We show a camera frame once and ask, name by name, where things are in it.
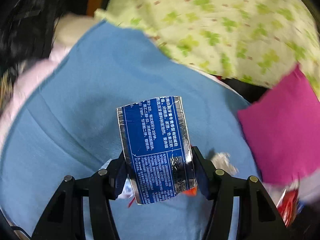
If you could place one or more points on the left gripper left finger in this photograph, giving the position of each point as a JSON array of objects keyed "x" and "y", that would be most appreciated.
[{"x": 63, "y": 217}]

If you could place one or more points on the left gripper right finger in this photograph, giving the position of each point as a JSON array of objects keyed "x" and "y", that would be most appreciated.
[{"x": 258, "y": 215}]

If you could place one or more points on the blue foil toothpaste wrapper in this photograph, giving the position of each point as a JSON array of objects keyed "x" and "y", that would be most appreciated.
[{"x": 156, "y": 148}]

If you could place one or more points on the red snack wrapper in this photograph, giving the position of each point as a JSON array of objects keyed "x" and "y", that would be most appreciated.
[{"x": 288, "y": 206}]

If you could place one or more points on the crumpled silver foil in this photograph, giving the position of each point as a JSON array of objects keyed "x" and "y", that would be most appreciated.
[{"x": 221, "y": 161}]

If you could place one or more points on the blue bed sheet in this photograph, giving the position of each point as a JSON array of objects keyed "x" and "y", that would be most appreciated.
[{"x": 69, "y": 125}]

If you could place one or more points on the magenta pillow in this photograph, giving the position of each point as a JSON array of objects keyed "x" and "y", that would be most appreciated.
[{"x": 282, "y": 130}]

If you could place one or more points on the green clover quilt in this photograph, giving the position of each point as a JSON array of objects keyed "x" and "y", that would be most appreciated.
[{"x": 254, "y": 41}]

